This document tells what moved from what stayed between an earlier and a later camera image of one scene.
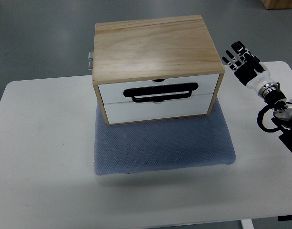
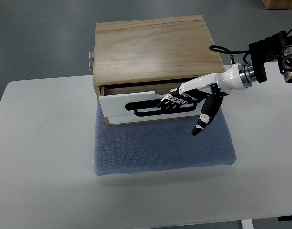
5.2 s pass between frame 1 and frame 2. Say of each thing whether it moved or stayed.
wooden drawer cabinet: stayed
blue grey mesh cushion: stayed
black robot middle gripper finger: moved
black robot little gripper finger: moved
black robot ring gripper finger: moved
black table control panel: stayed
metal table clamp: stayed
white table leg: stayed
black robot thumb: moved
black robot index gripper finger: moved
